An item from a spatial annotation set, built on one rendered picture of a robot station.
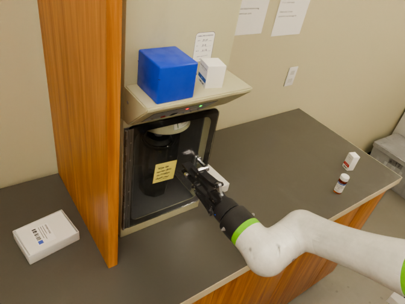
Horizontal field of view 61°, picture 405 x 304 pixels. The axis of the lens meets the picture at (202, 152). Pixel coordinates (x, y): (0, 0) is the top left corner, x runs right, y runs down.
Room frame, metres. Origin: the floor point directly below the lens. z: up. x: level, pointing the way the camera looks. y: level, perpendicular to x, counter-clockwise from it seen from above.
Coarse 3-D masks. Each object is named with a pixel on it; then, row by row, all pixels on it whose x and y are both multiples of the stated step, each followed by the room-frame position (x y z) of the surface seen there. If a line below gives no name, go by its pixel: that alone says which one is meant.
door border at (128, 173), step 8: (128, 136) 0.73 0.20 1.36; (128, 144) 0.73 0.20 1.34; (128, 152) 0.73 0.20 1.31; (128, 160) 0.73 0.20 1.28; (128, 168) 0.73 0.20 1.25; (128, 176) 0.73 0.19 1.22; (128, 184) 0.73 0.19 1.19; (128, 192) 0.73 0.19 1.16; (128, 200) 0.73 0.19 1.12; (128, 208) 0.74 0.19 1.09; (128, 216) 0.74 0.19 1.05; (128, 224) 0.74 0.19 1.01
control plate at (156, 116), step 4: (200, 104) 0.77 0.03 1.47; (204, 104) 0.80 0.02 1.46; (208, 104) 0.82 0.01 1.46; (184, 108) 0.75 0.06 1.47; (192, 108) 0.79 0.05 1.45; (196, 108) 0.81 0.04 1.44; (200, 108) 0.83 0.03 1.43; (164, 112) 0.71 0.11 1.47; (168, 112) 0.73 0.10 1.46; (172, 112) 0.75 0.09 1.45; (176, 112) 0.76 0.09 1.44; (180, 112) 0.79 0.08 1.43; (184, 112) 0.81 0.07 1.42; (152, 116) 0.71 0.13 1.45; (156, 116) 0.72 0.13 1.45; (160, 116) 0.74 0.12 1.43; (144, 120) 0.72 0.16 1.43; (148, 120) 0.74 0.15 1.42
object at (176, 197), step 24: (168, 120) 0.81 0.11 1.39; (192, 120) 0.86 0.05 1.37; (216, 120) 0.93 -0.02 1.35; (144, 144) 0.76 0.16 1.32; (168, 144) 0.81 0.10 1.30; (192, 144) 0.87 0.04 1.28; (144, 168) 0.77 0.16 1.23; (144, 192) 0.77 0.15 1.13; (168, 192) 0.83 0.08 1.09; (192, 192) 0.90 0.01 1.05; (144, 216) 0.77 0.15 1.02
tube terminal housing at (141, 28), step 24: (144, 0) 0.76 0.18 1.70; (168, 0) 0.80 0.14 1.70; (192, 0) 0.84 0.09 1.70; (216, 0) 0.89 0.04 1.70; (240, 0) 0.94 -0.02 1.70; (144, 24) 0.76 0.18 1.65; (168, 24) 0.80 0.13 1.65; (192, 24) 0.85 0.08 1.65; (216, 24) 0.90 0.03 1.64; (144, 48) 0.76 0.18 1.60; (192, 48) 0.85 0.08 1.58; (216, 48) 0.91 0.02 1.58; (120, 120) 0.74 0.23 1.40; (120, 144) 0.74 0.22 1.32; (120, 168) 0.74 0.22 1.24; (120, 192) 0.74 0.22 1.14; (120, 216) 0.73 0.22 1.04; (168, 216) 0.86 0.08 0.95
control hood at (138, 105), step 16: (224, 80) 0.87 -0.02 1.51; (240, 80) 0.89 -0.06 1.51; (128, 96) 0.71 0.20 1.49; (144, 96) 0.70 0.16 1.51; (208, 96) 0.76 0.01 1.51; (224, 96) 0.80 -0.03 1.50; (240, 96) 0.88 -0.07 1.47; (128, 112) 0.71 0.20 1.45; (144, 112) 0.65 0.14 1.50; (160, 112) 0.70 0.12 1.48
